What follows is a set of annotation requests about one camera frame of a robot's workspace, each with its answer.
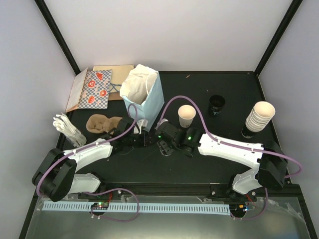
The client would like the light blue paper bag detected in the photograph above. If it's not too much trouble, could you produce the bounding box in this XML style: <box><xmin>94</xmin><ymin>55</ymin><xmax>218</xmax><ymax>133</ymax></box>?
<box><xmin>120</xmin><ymin>64</ymin><xmax>164</xmax><ymax>131</ymax></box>

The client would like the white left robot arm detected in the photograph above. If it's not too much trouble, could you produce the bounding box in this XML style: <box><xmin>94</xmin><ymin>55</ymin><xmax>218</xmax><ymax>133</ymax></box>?
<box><xmin>32</xmin><ymin>117</ymin><xmax>157</xmax><ymax>202</ymax></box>

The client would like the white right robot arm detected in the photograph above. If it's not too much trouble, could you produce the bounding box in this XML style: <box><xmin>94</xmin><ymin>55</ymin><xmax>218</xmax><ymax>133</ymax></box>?
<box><xmin>155</xmin><ymin>121</ymin><xmax>288</xmax><ymax>201</ymax></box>

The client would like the brown kraft paper bag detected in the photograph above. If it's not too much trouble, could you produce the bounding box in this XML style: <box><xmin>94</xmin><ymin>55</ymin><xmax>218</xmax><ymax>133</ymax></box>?
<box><xmin>108</xmin><ymin>92</ymin><xmax>123</xmax><ymax>101</ymax></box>

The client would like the black paper cup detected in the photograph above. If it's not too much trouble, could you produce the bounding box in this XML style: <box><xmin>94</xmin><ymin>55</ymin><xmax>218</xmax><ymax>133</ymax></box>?
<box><xmin>208</xmin><ymin>95</ymin><xmax>226</xmax><ymax>117</ymax></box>

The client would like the blue checkered paper bag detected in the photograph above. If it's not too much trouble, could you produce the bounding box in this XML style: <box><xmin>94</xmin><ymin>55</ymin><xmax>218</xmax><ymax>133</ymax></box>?
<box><xmin>78</xmin><ymin>70</ymin><xmax>121</xmax><ymax>109</ymax></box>

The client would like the tan kraft paper bag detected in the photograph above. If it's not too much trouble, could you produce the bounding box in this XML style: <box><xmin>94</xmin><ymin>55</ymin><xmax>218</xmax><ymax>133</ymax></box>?
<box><xmin>93</xmin><ymin>65</ymin><xmax>134</xmax><ymax>93</ymax></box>

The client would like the small electronics board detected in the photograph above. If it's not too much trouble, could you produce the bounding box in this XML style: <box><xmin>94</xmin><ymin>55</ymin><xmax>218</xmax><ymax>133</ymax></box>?
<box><xmin>91</xmin><ymin>202</ymin><xmax>109</xmax><ymax>210</ymax></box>

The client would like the white orange-edged paper bag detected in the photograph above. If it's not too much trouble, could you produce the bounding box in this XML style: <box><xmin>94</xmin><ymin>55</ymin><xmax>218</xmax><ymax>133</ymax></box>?
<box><xmin>66</xmin><ymin>68</ymin><xmax>88</xmax><ymax>113</ymax></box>

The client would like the tall stack of paper cups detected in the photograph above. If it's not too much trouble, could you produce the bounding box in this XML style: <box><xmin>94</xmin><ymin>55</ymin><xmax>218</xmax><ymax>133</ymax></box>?
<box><xmin>241</xmin><ymin>101</ymin><xmax>276</xmax><ymax>138</ymax></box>

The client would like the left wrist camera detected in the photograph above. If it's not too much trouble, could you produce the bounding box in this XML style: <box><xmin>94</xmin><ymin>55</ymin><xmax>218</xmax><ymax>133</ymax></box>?
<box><xmin>134</xmin><ymin>119</ymin><xmax>149</xmax><ymax>134</ymax></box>

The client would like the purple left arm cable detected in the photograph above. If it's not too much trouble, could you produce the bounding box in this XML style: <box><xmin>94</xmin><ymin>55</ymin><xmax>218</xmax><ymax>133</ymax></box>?
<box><xmin>36</xmin><ymin>103</ymin><xmax>139</xmax><ymax>197</ymax></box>

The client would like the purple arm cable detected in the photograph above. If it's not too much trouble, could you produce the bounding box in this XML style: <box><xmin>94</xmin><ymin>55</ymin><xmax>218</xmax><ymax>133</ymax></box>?
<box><xmin>160</xmin><ymin>95</ymin><xmax>303</xmax><ymax>179</ymax></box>
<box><xmin>36</xmin><ymin>103</ymin><xmax>139</xmax><ymax>197</ymax></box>

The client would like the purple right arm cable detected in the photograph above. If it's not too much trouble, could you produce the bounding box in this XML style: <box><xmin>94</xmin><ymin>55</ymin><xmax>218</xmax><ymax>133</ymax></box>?
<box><xmin>160</xmin><ymin>95</ymin><xmax>303</xmax><ymax>179</ymax></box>

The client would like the light blue slotted cable duct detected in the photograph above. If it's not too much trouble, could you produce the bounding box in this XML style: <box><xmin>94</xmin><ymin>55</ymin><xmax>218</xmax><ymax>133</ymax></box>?
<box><xmin>42</xmin><ymin>201</ymin><xmax>230</xmax><ymax>216</ymax></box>

